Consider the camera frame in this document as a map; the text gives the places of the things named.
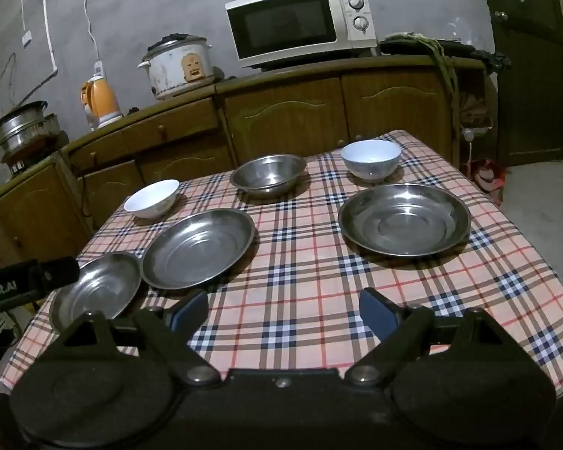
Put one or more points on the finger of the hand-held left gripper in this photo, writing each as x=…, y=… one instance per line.
x=61, y=272

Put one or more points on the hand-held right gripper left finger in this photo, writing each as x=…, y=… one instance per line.
x=187, y=314

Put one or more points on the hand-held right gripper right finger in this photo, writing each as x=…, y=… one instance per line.
x=375, y=311

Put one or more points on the large steel bowl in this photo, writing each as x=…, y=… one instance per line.
x=98, y=290
x=197, y=248

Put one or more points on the large steel plate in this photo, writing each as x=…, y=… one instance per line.
x=403, y=220

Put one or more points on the wide white bowl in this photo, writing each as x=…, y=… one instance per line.
x=151, y=199

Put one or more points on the plaid tablecloth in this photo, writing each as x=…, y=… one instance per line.
x=300, y=262

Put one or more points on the gas stove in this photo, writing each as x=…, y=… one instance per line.
x=37, y=157

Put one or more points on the steel steamer pot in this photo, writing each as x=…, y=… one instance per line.
x=21, y=126

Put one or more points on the deep white bowl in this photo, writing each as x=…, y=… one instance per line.
x=370, y=159

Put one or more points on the red plastic bag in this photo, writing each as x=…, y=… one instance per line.
x=487, y=176

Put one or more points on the orange electric kettle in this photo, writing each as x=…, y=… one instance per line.
x=102, y=101

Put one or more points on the wooden kitchen cabinet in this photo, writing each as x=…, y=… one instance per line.
x=281, y=112

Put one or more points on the white rice cooker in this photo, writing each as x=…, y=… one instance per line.
x=176, y=65

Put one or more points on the dark green door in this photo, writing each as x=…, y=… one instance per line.
x=530, y=84

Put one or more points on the dark tool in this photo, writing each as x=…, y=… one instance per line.
x=492, y=61

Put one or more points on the white microwave oven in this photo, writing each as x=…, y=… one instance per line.
x=286, y=23

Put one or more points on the white wall switch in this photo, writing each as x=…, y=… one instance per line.
x=26, y=39

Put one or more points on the white wall pipe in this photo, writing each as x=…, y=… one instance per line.
x=49, y=18

